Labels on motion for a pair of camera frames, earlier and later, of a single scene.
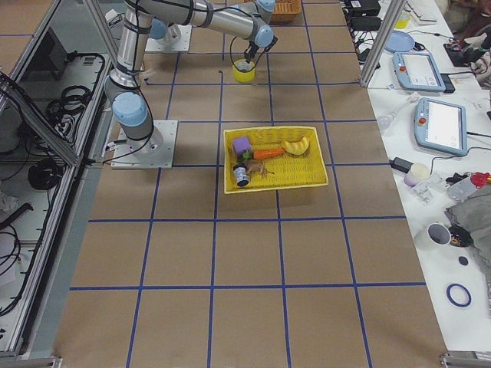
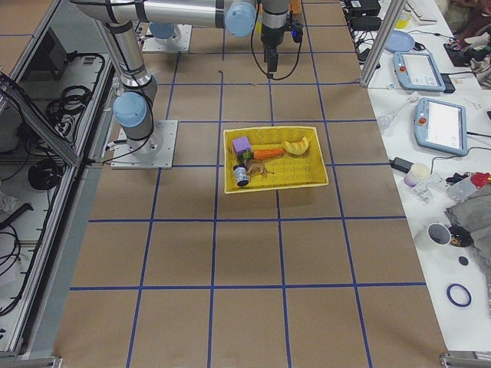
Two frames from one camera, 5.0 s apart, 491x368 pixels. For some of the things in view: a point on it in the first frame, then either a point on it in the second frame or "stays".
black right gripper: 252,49 to 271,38
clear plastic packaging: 433,190 stays
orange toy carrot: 259,154 stays
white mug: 433,236 stays
